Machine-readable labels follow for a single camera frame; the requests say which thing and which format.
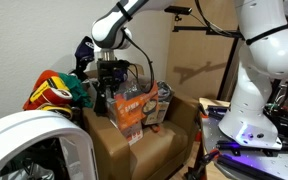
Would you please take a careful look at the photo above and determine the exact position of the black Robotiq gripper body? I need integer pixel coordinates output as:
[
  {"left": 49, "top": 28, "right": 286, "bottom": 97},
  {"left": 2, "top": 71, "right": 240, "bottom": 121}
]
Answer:
[{"left": 96, "top": 59, "right": 131, "bottom": 87}]

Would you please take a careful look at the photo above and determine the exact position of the purple golf headcover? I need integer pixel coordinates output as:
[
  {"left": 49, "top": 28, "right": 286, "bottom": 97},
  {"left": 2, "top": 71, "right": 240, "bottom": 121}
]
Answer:
[{"left": 93, "top": 64, "right": 129, "bottom": 116}]

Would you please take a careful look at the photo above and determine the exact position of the teal green golf headcover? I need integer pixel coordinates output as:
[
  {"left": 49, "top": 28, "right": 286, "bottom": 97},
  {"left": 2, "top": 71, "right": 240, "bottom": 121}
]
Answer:
[{"left": 57, "top": 72, "right": 94, "bottom": 109}]

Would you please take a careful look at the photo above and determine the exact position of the orange snack bag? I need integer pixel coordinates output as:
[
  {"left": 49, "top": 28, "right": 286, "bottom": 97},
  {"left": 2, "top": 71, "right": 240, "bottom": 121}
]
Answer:
[{"left": 105, "top": 79, "right": 161, "bottom": 133}]

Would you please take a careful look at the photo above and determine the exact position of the black blue handheld tool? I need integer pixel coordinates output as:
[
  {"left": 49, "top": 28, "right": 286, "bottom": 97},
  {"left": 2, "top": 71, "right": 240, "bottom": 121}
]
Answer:
[{"left": 72, "top": 35, "right": 97, "bottom": 81}]

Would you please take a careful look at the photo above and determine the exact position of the red white golf headcover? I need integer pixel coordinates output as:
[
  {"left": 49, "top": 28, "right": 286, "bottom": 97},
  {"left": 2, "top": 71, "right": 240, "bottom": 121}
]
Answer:
[{"left": 27, "top": 87, "right": 73, "bottom": 109}]

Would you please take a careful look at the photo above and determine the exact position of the clear plastic bag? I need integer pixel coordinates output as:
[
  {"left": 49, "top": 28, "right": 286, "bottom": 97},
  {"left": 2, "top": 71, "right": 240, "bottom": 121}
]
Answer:
[{"left": 155, "top": 80, "right": 174, "bottom": 126}]

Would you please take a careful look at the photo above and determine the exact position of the small orange plastic piece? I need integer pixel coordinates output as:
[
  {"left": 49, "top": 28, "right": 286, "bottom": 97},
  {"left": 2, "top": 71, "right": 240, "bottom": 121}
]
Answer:
[{"left": 150, "top": 123, "right": 162, "bottom": 134}]

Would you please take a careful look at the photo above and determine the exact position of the orange golf headcover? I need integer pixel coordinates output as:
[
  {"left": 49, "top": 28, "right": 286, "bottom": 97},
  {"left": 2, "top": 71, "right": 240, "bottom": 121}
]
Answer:
[{"left": 23, "top": 69, "right": 60, "bottom": 108}]

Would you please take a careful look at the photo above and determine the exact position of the cardboard box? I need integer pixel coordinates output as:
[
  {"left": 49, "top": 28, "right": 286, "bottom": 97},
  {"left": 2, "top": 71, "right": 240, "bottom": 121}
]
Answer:
[{"left": 80, "top": 63, "right": 202, "bottom": 180}]

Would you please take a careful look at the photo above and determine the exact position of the tall brown wooden panel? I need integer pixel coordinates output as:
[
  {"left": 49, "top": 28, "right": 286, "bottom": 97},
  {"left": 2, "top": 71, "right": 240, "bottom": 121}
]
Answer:
[{"left": 165, "top": 0, "right": 252, "bottom": 101}]

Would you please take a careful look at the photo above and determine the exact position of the orange black bar clamp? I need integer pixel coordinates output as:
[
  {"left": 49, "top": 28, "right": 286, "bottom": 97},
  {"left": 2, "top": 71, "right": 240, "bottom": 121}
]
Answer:
[
  {"left": 193, "top": 101, "right": 212, "bottom": 143},
  {"left": 186, "top": 149, "right": 221, "bottom": 180}
]

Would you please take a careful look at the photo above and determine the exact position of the black controller equipment stack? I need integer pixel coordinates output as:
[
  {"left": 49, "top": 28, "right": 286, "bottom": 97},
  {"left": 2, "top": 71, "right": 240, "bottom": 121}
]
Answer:
[{"left": 263, "top": 78, "right": 288, "bottom": 136}]

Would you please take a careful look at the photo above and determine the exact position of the metal breadboard robot table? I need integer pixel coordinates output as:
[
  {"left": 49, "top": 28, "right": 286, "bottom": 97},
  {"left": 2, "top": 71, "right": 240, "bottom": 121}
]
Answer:
[{"left": 198, "top": 97, "right": 288, "bottom": 180}]

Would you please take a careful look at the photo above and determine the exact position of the black stereo camera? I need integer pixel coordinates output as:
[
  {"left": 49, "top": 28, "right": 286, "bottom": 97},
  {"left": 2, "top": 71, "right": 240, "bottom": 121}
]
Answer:
[{"left": 164, "top": 4, "right": 193, "bottom": 16}]

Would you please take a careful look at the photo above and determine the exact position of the black mounting bracket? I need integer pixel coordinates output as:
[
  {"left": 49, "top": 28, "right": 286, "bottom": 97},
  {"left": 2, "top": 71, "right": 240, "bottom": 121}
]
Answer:
[{"left": 206, "top": 105, "right": 232, "bottom": 121}]

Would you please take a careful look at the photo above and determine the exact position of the black camera boom stand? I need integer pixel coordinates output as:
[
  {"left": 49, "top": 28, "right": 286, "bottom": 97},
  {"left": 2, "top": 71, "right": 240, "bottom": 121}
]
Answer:
[{"left": 172, "top": 0, "right": 252, "bottom": 101}]

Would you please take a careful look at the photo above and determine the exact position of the black aluminium rail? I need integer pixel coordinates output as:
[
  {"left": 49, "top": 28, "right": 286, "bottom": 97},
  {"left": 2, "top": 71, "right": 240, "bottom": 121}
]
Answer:
[{"left": 216, "top": 139, "right": 288, "bottom": 159}]

